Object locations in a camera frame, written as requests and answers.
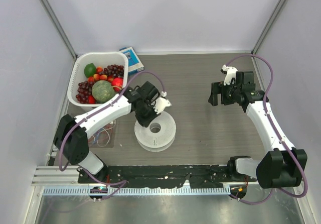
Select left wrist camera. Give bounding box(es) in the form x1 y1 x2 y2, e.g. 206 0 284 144
153 97 172 114

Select red strawberry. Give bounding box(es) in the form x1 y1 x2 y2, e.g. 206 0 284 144
87 95 96 104

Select green melon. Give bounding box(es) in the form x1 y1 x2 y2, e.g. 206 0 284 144
92 80 116 103

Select dark grape bunch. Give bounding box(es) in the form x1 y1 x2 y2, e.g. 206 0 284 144
103 64 124 78
76 81 94 104

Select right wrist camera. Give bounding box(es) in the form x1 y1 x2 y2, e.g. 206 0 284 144
221 65 238 86

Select dark grape bunch upper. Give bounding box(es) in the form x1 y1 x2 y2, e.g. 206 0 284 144
103 64 124 78

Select blue white box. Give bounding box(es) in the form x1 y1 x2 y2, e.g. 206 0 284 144
119 47 144 75

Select red cable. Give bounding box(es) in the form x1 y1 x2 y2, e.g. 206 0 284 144
87 125 113 144

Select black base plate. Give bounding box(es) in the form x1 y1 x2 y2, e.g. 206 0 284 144
77 164 259 188

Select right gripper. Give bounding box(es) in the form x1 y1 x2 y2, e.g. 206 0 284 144
209 80 241 106

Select small peach fruits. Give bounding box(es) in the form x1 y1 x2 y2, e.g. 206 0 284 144
88 67 114 83

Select clear plastic tray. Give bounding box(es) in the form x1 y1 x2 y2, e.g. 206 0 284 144
88 120 116 148

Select red apple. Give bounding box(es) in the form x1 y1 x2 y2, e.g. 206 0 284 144
111 77 123 89

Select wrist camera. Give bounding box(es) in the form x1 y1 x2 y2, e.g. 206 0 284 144
221 65 238 86
153 97 172 114

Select white slotted cable duct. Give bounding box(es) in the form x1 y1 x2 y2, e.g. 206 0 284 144
43 184 231 196

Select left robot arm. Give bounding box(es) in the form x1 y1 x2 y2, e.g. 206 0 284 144
53 81 167 183

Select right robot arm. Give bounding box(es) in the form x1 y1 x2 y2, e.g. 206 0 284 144
208 66 307 189

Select white cable spool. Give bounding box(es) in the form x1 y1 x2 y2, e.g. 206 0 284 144
134 111 177 152

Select dark grape bunch lower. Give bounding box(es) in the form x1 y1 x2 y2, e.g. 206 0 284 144
76 81 94 104

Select white plastic basket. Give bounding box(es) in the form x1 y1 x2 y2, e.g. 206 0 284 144
67 52 128 111

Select aluminium rail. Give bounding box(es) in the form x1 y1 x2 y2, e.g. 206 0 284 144
32 166 79 186

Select green lime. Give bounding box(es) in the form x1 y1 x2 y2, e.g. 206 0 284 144
84 63 96 78

